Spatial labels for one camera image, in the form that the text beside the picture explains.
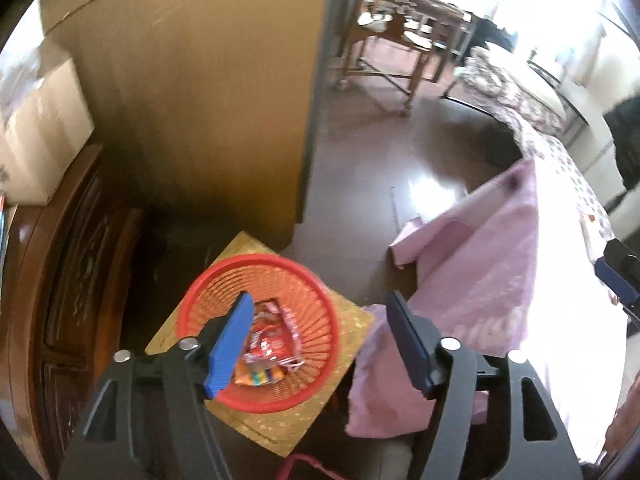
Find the floral purple bed quilt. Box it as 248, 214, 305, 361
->
454, 47, 614, 247

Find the orange snack wrapper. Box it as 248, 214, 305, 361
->
233, 360, 285, 387

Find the red plastic waste basket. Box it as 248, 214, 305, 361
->
176, 254, 340, 413

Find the red snack wrapper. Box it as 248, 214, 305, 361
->
243, 298, 305, 372

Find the dark carved wooden cabinet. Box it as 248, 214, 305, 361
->
1, 144, 143, 479

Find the wooden chair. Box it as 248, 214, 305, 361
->
336, 0, 433, 117

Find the black hanging garment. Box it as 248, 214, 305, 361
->
604, 96, 640, 214

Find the white cardboard box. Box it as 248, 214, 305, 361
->
1, 44, 94, 206

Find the tan wooden cabinet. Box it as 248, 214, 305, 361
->
40, 0, 329, 245

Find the wooden desk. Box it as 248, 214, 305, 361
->
394, 0, 473, 82

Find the pink tablecloth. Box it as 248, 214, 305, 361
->
344, 156, 616, 466

